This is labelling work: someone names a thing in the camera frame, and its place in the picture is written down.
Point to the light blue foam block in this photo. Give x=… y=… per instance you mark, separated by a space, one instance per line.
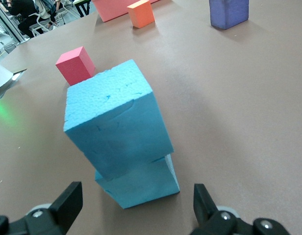
x=116 y=117
x=141 y=186

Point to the purple foam block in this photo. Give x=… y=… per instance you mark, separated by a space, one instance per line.
x=228 y=13

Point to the brown paper table cover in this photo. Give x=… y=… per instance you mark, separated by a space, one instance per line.
x=227 y=98

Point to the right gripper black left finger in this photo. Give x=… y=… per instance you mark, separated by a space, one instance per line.
x=65 y=203

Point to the orange foam block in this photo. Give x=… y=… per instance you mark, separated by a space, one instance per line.
x=141 y=14

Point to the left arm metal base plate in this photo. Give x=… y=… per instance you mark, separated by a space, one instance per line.
x=1 y=78

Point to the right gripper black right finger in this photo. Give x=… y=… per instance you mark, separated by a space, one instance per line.
x=205 y=208

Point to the white office chair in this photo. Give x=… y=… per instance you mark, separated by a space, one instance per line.
x=39 y=23

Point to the metal glass door frame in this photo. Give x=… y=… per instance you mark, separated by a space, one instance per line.
x=8 y=27

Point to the pink plastic bin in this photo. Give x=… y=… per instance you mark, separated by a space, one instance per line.
x=109 y=9

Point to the seated person dark clothes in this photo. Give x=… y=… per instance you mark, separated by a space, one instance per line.
x=24 y=14

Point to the red foam block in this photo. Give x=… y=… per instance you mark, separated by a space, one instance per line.
x=73 y=66

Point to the seated person grey clothes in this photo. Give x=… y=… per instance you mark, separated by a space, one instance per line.
x=43 y=7

